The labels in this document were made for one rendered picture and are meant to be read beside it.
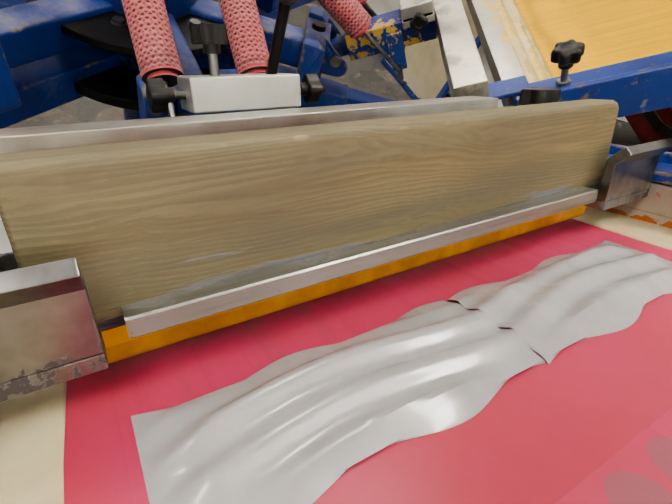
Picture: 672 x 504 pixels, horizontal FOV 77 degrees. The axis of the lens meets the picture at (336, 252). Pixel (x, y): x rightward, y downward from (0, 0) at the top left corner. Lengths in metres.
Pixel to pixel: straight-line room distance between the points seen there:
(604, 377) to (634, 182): 0.23
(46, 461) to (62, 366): 0.04
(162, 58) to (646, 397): 0.56
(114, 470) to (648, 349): 0.25
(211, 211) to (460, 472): 0.15
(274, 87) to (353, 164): 0.29
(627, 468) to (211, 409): 0.16
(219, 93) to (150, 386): 0.34
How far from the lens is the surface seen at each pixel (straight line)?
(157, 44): 0.60
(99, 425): 0.21
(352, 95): 1.00
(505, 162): 0.31
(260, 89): 0.50
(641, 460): 0.21
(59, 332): 0.19
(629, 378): 0.25
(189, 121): 0.43
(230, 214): 0.20
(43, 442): 0.22
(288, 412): 0.19
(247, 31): 0.65
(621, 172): 0.41
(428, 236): 0.26
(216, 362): 0.23
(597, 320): 0.28
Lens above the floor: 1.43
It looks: 50 degrees down
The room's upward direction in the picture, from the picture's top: 25 degrees clockwise
